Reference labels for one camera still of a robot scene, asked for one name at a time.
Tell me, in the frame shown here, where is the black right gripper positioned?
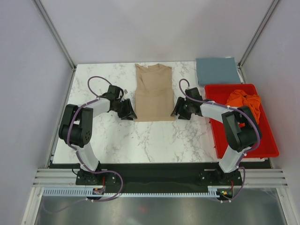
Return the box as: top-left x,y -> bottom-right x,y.
171,97 -> 193,120

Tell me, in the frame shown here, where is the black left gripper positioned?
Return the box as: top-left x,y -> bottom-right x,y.
112,99 -> 137,121

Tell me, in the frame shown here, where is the beige t shirt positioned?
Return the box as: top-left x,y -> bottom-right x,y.
135,64 -> 175,122

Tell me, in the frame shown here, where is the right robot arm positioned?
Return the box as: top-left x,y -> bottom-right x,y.
171,88 -> 262,185

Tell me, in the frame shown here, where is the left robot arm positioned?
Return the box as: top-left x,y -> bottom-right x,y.
59,85 -> 137,185

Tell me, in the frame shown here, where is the red plastic bin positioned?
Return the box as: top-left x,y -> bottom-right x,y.
205,84 -> 279,159

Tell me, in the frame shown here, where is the folded blue-grey t shirt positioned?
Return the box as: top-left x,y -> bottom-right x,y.
196,57 -> 241,86

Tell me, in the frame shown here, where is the orange t shirt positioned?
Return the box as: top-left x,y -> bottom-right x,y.
226,90 -> 261,124

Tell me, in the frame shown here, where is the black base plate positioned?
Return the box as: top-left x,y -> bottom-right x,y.
75,161 -> 242,194

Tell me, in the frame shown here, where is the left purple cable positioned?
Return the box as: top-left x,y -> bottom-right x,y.
43,75 -> 125,214

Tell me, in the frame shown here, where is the right aluminium frame post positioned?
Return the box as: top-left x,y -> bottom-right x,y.
237,0 -> 281,70

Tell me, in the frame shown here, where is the aluminium frame post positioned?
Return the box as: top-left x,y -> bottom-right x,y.
237,0 -> 281,70
32,0 -> 76,71

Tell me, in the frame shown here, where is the aluminium rail profile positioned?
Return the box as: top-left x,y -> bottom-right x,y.
33,169 -> 288,188

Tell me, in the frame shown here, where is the white slotted cable duct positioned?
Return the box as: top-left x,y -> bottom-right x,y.
43,187 -> 232,198

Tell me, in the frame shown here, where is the left aluminium frame post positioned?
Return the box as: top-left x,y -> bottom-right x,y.
32,0 -> 76,71

